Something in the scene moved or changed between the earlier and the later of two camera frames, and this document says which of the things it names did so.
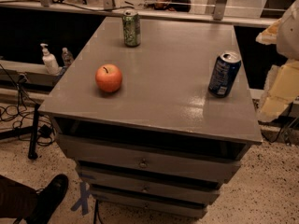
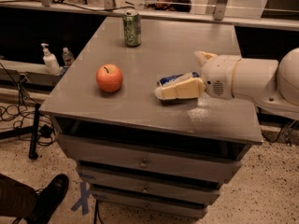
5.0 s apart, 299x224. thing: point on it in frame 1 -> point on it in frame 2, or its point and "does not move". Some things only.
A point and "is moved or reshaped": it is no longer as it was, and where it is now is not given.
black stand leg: (26, 130) does not move
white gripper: (290, 35) -> (218, 75)
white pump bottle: (49, 61) does not move
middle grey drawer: (192, 190) does not move
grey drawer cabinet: (156, 128) does not move
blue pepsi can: (225, 71) is moved or reshaped
